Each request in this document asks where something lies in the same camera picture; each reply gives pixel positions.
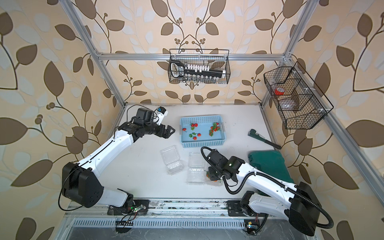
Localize packed strawberries cluster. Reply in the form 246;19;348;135
206;171;221;182

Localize clear clamshell container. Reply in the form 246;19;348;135
160;146;184;175
205;156;223;186
187;152;206;185

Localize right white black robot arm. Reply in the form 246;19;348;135
201;147;326;237

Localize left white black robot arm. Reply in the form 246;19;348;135
60;121;176;208

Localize strawberries in blue basket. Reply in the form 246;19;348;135
181;122;226;142

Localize blue plastic basket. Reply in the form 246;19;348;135
180;115;227;148

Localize green pipe wrench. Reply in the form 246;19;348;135
248;129;282;150

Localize black white tool set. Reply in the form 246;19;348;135
169;61;227;79

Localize clear dish in basket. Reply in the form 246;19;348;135
280;99;300;111

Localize red tape roll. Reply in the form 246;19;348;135
274;87;285;96

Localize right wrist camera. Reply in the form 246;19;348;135
207;149;228;169

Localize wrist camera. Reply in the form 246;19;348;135
207;149;228;169
155;107;168;125

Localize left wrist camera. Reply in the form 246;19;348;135
155;107;168;125

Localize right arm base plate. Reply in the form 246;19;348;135
226;200;267;218

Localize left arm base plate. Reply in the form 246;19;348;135
107;199;150;216

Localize back black wire basket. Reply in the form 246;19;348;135
168;48;231;85

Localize black wire basket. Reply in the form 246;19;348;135
168;48;231;85
264;62;334;130

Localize right black wire basket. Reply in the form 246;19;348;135
264;62;334;130

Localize black corrugated cable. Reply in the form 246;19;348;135
200;146;335;230

